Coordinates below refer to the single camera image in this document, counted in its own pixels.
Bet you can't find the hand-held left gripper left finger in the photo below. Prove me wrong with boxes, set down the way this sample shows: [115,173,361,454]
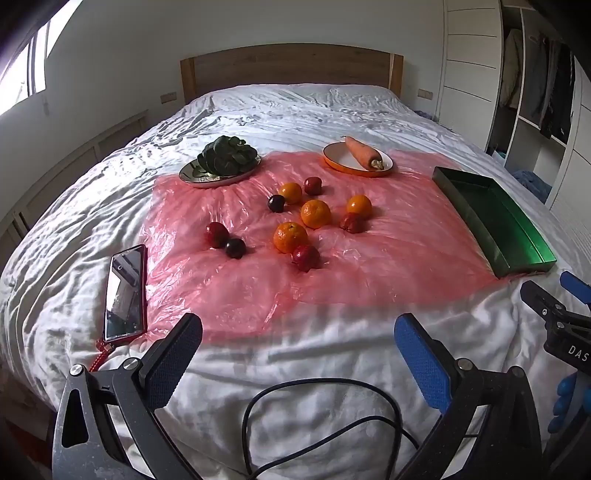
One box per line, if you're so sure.
[52,313,204,480]

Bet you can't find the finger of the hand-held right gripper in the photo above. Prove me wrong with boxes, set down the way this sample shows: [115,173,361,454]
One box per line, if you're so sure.
[560,271,591,306]
[520,280,578,329]

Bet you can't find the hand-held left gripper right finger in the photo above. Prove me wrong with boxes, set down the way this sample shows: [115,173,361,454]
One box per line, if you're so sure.
[394,313,543,480]

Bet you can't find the green rectangular tray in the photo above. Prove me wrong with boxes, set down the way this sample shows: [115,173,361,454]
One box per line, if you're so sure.
[432,166,557,279]

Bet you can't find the red strawberry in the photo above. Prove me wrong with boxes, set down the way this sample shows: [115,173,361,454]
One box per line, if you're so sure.
[205,222,229,247]

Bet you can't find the orange mandarin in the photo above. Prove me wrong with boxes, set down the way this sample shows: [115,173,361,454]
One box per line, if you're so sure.
[300,199,332,230]
[346,194,373,219]
[273,222,309,254]
[279,182,304,205]

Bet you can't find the person's right hand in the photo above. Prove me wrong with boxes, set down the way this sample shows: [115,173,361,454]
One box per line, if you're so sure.
[549,371,583,433]

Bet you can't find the smartphone in red case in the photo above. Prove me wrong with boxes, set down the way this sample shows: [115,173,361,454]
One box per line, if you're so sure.
[102,244,148,343]

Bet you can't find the pink plastic sheet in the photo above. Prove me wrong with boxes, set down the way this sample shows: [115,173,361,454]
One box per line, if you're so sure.
[139,150,504,344]

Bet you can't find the blue cloth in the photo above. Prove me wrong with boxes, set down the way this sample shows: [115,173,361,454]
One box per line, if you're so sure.
[512,170,552,204]

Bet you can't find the patterned oval plate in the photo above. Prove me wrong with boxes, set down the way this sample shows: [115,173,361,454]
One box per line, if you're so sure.
[179,154,262,189]

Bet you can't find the black hanging jacket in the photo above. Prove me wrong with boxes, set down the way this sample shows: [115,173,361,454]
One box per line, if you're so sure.
[540,41,578,144]

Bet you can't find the green bok choy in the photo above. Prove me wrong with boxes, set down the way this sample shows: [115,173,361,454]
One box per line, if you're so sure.
[197,136,258,177]

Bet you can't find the grey hanging jacket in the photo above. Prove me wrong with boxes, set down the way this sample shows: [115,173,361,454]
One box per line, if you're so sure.
[524,34,552,121]

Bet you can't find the orange carrot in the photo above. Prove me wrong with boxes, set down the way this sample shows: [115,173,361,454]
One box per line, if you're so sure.
[341,136,385,171]

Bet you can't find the orange rimmed white plate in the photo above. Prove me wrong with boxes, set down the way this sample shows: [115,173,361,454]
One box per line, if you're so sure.
[322,141,394,178]

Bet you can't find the beige hanging jacket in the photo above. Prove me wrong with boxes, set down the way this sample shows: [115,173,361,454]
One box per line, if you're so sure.
[499,28,525,112]

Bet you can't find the white wardrobe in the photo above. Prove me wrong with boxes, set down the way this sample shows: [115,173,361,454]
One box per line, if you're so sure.
[436,0,591,217]

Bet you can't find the window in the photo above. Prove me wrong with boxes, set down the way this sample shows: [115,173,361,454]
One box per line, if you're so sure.
[0,0,70,114]

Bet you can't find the wooden bed headboard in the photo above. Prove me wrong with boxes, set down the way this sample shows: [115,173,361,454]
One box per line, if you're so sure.
[180,44,404,104]

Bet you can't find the red phone lanyard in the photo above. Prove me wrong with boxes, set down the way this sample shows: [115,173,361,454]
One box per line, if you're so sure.
[89,340,116,373]

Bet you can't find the black cable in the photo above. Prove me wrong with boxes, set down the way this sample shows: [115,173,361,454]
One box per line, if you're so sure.
[241,377,478,480]

